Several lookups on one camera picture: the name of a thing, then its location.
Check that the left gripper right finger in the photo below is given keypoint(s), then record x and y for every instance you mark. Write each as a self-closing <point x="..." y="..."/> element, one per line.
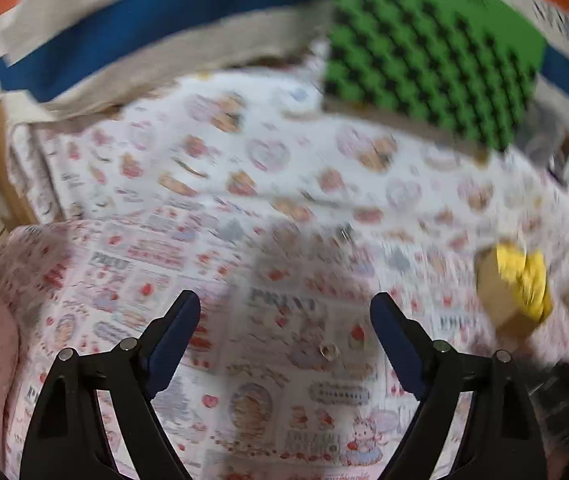
<point x="406" y="344"/>

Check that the striped Paris tote bag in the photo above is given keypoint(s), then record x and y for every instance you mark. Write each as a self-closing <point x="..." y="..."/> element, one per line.
<point x="63" y="58"/>

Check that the green checkered box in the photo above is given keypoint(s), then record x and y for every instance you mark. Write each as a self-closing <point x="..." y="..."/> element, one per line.
<point x="465" y="66"/>

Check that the patterned white bed sheet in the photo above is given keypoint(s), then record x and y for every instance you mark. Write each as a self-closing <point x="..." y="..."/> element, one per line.
<point x="233" y="186"/>

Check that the yellow cloth in box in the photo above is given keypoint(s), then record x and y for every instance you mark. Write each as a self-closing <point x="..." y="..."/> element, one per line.
<point x="525" y="274"/>

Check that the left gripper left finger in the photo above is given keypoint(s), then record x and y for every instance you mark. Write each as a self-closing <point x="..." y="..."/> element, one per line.
<point x="165" y="340"/>

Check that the hexagonal cardboard box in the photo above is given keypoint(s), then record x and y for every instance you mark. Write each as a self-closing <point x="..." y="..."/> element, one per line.
<point x="498" y="302"/>

